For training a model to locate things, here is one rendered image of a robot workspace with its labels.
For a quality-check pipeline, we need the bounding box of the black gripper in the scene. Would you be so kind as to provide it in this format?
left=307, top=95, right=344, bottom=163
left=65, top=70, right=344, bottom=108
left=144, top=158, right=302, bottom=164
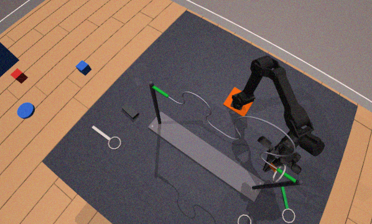
left=257, top=136, right=301, bottom=175

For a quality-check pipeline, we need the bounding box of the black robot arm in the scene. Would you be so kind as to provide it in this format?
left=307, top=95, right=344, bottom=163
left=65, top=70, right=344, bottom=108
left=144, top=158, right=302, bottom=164
left=231, top=56, right=325, bottom=163

